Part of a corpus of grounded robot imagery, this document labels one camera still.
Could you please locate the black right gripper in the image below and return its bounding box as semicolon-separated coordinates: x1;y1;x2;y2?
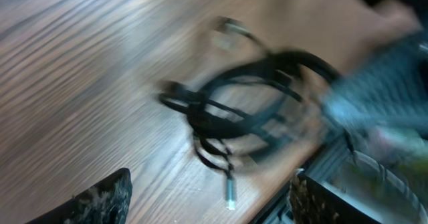
323;33;427;134

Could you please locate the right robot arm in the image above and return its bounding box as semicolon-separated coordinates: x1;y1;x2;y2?
324;0;427;223

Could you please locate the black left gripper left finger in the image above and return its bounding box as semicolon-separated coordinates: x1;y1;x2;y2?
28;168;132;224

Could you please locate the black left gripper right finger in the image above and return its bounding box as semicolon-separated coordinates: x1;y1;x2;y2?
289;171;378;224

